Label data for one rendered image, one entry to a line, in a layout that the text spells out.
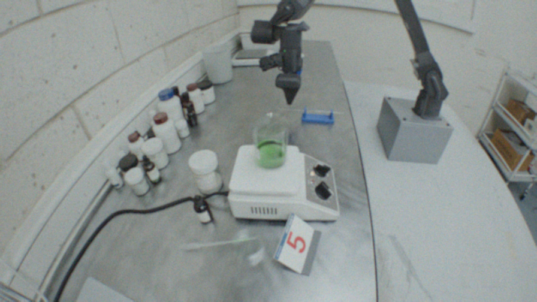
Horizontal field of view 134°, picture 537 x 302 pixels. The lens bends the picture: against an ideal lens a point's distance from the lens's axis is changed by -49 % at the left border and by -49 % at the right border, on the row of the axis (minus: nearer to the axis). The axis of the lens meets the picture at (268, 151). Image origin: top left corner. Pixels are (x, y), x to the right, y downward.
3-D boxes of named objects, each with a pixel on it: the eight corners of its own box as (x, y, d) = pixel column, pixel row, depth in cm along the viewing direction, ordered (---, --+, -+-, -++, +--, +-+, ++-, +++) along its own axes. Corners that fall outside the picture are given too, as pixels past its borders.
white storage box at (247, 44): (294, 40, 153) (294, 21, 144) (288, 53, 126) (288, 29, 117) (254, 40, 159) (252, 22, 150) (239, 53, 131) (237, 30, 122)
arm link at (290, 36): (311, 20, 50) (277, 18, 53) (305, 23, 46) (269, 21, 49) (310, 45, 55) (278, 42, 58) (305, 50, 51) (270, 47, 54)
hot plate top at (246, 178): (298, 148, 45) (298, 145, 45) (299, 195, 36) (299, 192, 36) (240, 148, 46) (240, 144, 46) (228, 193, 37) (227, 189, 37)
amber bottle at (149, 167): (148, 181, 51) (135, 157, 46) (156, 173, 53) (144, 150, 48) (155, 185, 50) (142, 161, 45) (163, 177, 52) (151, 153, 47)
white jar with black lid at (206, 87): (210, 94, 86) (207, 78, 81) (218, 100, 82) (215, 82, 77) (195, 101, 82) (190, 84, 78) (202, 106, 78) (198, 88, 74)
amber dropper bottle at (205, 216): (202, 210, 44) (192, 187, 40) (215, 213, 44) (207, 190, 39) (196, 221, 42) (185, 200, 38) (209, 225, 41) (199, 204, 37)
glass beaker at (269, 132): (285, 176, 39) (286, 137, 34) (250, 172, 40) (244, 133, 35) (291, 150, 44) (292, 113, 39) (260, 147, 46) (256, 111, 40)
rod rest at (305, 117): (333, 117, 68) (334, 108, 66) (334, 123, 66) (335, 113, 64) (301, 115, 70) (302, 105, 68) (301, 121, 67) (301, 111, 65)
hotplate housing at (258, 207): (330, 174, 50) (335, 147, 45) (337, 223, 40) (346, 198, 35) (234, 172, 52) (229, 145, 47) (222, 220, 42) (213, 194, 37)
